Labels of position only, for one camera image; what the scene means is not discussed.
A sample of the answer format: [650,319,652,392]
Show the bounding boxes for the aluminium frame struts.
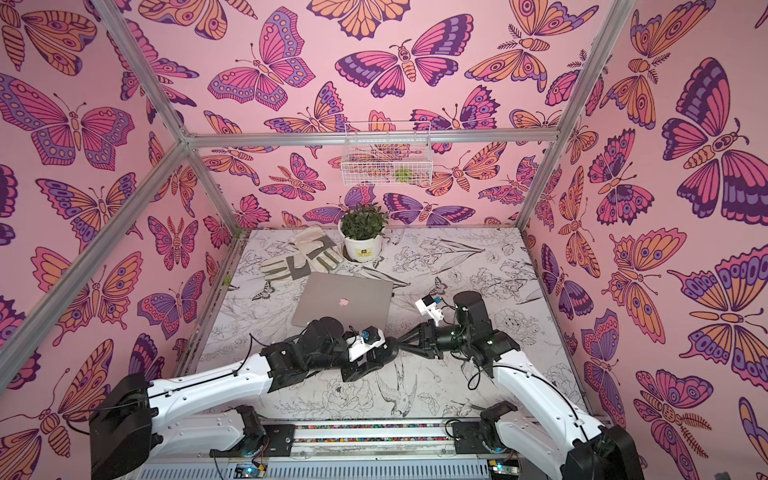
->
[1,1,635,386]

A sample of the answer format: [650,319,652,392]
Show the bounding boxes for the white green striped work glove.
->
[259,253,311,283]

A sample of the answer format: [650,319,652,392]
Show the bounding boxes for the silver laptop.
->
[291,272,393,331]

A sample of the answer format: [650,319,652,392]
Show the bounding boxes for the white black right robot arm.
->
[391,291,644,479]

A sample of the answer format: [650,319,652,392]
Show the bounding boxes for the white grey work glove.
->
[291,226,344,273]

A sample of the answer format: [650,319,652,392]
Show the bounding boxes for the green plant in white pot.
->
[338,202,388,263]

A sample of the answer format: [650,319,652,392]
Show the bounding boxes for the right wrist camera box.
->
[415,295,444,326]

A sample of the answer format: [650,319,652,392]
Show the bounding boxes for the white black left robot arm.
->
[88,317,398,479]

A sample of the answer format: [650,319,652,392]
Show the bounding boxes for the white wire wall basket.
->
[338,120,434,188]

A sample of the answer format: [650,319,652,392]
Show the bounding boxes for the green ball in basket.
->
[393,168,413,184]

